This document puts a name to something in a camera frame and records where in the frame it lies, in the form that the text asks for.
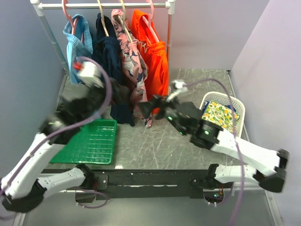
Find wooden hanger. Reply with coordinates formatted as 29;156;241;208
119;0;133;43
97;0;109;37

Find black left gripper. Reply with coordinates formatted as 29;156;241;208
80;78;130;124

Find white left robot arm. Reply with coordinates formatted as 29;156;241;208
0;79;129;213

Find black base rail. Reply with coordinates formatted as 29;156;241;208
78;169;231;199

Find white metal clothes rack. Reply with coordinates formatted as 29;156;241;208
30;0;176;95

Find lemon print shorts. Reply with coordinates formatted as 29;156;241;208
202;100;233;133

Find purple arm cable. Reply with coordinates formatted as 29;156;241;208
185;79;246;226
0;56;113;221

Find wooden hanger middle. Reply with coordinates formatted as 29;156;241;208
119;0;133;43

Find orange shorts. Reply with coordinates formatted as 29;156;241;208
130;8;170;102

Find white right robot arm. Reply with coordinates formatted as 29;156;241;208
138;95;289;193

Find wooden hanger left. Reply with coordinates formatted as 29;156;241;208
97;0;109;37

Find navy blue shorts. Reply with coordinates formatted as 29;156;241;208
93;13;135;127

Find pink hanger with orange shorts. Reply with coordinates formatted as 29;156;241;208
142;0;160;43

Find white plastic laundry basket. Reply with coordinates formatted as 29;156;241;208
199;91;246;137

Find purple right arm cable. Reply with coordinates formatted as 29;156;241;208
185;79;246;226

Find green plastic tray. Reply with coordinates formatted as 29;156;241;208
50;119;117;165

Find pink floral shorts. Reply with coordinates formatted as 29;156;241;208
111;9;152;128

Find light blue shorts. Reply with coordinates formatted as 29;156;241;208
63;14;93;84

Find pink plastic hanger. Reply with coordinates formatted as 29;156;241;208
61;0;84;43

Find blue garment in basket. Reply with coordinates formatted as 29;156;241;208
204;100;237;113

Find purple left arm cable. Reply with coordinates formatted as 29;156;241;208
0;56;113;221

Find aluminium frame rail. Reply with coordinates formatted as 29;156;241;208
13;171;283;226

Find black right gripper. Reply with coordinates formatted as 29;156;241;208
138;92;189;136

